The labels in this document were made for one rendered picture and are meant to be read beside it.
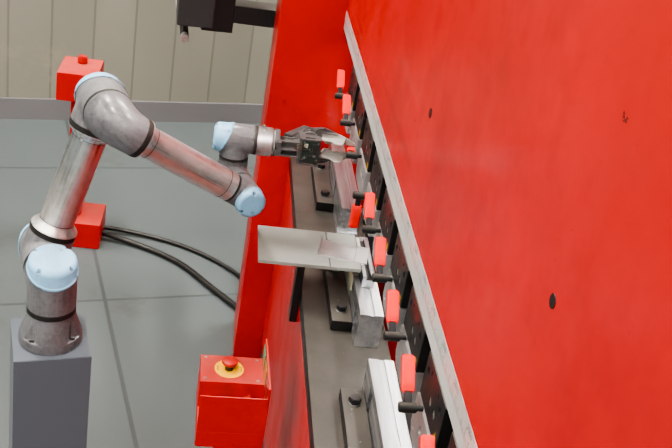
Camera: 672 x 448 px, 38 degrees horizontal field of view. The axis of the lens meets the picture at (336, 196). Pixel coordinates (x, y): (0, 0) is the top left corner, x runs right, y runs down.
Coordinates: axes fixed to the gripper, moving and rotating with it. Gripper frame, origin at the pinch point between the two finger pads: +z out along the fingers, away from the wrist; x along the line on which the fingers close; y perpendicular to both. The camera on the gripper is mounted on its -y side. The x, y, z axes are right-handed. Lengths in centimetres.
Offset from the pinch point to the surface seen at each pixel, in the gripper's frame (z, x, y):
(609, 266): 3, 44, 155
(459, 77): 3, 43, 84
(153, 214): -57, -109, -191
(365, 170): 2.6, -0.3, 14.4
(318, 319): -4.0, -38.9, 22.4
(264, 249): -19.3, -25.5, 12.6
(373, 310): 7.7, -30.3, 30.8
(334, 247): -0.8, -24.9, 8.3
